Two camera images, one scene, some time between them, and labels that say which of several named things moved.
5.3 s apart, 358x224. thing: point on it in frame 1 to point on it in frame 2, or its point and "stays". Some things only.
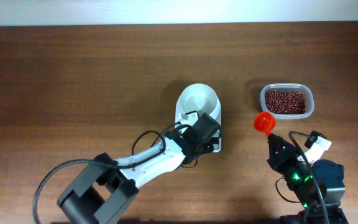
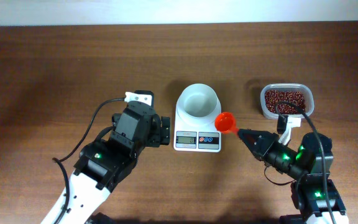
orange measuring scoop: (265, 121) to (224, 122)
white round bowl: (200, 98) stays
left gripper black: (209, 147) to (154, 140)
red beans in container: (285, 102) stays
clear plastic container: (287, 101) stays
